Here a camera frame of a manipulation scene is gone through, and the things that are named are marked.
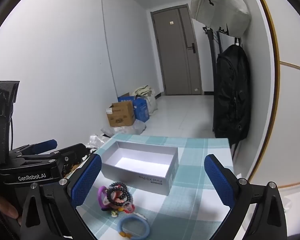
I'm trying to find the brown cardboard box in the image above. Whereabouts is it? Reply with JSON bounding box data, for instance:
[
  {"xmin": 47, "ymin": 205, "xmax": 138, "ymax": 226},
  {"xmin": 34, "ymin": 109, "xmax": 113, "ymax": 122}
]
[{"xmin": 106, "ymin": 101, "xmax": 135, "ymax": 127}]

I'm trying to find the person's left hand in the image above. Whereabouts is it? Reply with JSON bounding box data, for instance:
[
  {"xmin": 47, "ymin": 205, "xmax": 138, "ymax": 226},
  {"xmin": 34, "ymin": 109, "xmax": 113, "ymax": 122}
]
[{"xmin": 0, "ymin": 197, "xmax": 22, "ymax": 225}]

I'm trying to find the blue ring bracelet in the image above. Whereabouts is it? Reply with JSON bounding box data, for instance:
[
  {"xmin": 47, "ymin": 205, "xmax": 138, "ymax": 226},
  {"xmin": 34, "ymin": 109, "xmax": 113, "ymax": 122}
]
[{"xmin": 116, "ymin": 216, "xmax": 151, "ymax": 238}]

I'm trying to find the blue cardboard box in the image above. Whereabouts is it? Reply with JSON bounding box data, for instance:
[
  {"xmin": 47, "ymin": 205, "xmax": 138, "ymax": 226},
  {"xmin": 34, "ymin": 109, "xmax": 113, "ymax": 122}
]
[{"xmin": 117, "ymin": 94, "xmax": 149, "ymax": 122}]

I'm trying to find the clear red hair clip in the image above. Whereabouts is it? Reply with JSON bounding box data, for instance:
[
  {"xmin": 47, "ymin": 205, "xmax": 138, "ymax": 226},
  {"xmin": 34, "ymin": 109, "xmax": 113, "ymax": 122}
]
[{"xmin": 110, "ymin": 191, "xmax": 135, "ymax": 213}]

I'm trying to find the black coat rack stand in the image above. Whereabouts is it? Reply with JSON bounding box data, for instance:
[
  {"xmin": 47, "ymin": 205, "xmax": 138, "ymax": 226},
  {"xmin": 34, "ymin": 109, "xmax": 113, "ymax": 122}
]
[{"xmin": 202, "ymin": 24, "xmax": 231, "ymax": 133}]

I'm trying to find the white nike bag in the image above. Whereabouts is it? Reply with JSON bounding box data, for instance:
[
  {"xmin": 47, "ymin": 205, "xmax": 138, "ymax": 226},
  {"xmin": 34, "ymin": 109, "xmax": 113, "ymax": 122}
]
[{"xmin": 190, "ymin": 0, "xmax": 251, "ymax": 38}]

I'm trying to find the purple ring bracelet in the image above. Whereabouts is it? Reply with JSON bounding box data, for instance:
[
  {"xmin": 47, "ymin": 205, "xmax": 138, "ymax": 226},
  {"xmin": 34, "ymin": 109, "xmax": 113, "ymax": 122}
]
[{"xmin": 97, "ymin": 185, "xmax": 111, "ymax": 212}]

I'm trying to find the grey open cardboard box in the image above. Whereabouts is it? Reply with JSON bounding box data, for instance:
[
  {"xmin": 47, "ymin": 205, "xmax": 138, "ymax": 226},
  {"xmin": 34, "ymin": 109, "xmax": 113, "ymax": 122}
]
[{"xmin": 101, "ymin": 141, "xmax": 179, "ymax": 196}]

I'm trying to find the grey plastic parcel bag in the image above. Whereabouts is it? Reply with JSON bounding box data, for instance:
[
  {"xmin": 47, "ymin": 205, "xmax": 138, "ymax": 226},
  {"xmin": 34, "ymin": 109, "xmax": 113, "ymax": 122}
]
[{"xmin": 101, "ymin": 120, "xmax": 146, "ymax": 137}]

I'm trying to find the black beaded bracelet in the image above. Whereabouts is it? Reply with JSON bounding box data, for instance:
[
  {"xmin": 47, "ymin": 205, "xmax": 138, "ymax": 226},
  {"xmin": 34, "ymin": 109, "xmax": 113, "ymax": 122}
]
[{"xmin": 106, "ymin": 181, "xmax": 129, "ymax": 208}]

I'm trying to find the grey-brown door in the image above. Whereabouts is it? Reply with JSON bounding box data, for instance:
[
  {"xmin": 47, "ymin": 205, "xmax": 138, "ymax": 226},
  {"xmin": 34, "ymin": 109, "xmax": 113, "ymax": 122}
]
[{"xmin": 151, "ymin": 4, "xmax": 203, "ymax": 95}]

